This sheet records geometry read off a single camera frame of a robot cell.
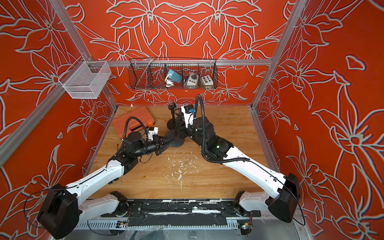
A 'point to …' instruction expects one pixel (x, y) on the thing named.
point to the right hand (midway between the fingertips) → (173, 119)
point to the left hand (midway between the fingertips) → (173, 139)
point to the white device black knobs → (192, 80)
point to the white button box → (207, 82)
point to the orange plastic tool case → (134, 126)
